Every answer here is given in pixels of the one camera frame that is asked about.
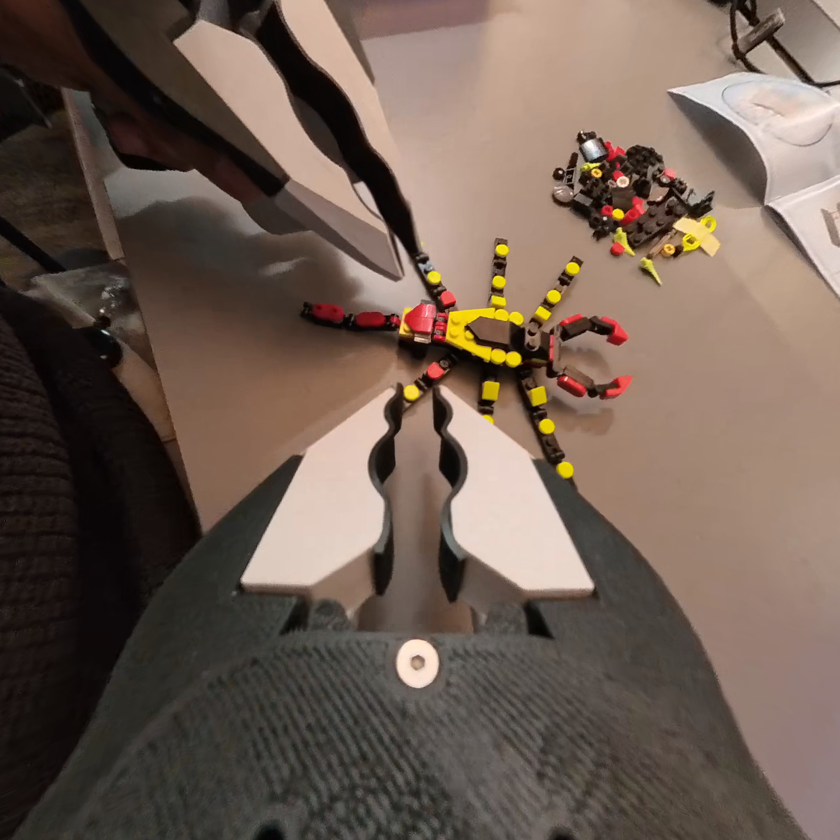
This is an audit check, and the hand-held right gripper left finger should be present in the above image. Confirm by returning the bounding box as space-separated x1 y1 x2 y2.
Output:
238 385 404 608

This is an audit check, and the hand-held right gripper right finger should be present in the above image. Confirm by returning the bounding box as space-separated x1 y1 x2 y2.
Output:
431 385 598 610

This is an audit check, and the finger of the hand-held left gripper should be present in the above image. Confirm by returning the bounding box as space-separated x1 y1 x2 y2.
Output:
276 0 403 194
172 0 422 282

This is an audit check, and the black yellow lego scorpion model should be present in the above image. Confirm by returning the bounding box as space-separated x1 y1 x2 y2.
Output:
301 238 634 480

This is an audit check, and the pile of loose lego pieces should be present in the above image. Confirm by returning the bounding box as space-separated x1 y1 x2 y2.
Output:
550 130 723 286

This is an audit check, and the person's left hand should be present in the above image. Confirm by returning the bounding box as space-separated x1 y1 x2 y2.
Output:
0 0 284 206

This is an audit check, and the crumpled clear plastic bag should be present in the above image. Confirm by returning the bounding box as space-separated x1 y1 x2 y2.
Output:
26 259 135 329

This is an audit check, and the person's black sweater torso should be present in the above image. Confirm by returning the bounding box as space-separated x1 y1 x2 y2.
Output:
0 279 201 840

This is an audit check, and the open instruction booklet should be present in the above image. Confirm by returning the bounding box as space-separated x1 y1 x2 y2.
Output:
668 71 840 299

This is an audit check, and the black cable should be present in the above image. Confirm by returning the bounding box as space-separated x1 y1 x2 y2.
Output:
709 0 840 89

